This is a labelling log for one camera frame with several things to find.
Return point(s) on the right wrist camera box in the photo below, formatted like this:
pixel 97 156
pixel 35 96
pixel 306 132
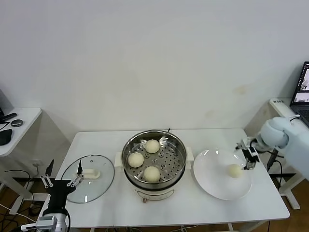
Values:
pixel 245 142

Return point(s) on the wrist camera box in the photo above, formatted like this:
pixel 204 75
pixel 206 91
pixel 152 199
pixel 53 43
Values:
pixel 245 142
pixel 46 222

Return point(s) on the black remote bar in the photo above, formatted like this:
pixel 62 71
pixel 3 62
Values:
pixel 10 116

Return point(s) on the white side desk with laptop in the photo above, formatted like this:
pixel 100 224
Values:
pixel 277 108

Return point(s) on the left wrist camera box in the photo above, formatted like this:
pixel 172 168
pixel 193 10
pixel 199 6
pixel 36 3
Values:
pixel 46 222

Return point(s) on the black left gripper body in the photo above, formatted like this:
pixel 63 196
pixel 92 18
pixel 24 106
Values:
pixel 58 193

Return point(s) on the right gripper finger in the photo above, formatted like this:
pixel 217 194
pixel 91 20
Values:
pixel 251 166
pixel 245 167

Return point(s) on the black computer mouse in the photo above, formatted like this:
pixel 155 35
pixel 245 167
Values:
pixel 6 137

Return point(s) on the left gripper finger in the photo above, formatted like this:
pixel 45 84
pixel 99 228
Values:
pixel 80 169
pixel 50 168

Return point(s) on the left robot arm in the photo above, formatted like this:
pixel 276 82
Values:
pixel 63 223

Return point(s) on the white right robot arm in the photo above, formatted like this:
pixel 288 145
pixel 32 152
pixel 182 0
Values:
pixel 297 145

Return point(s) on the dark monitor edge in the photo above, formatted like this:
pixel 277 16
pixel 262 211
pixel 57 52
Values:
pixel 1 110

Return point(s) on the white round plate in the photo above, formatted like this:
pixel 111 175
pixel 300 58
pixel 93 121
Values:
pixel 210 178

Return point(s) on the dark open laptop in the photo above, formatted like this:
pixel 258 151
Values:
pixel 300 96

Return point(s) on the white wall socket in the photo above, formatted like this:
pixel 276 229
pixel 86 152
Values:
pixel 35 162

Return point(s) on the printed desk label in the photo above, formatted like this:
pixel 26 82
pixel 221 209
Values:
pixel 278 101

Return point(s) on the perforated steel steamer basket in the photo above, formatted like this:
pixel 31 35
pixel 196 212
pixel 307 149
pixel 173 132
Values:
pixel 135 177

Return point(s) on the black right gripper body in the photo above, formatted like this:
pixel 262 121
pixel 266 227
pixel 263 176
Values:
pixel 252 160

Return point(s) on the white electric cooking pot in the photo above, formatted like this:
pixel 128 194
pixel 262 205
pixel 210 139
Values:
pixel 154 194

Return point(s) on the white side desk with remote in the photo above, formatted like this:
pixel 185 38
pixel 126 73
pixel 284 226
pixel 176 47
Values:
pixel 26 135

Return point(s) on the white steamed baozi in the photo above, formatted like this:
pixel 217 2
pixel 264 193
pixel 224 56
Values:
pixel 136 159
pixel 152 146
pixel 235 171
pixel 152 174

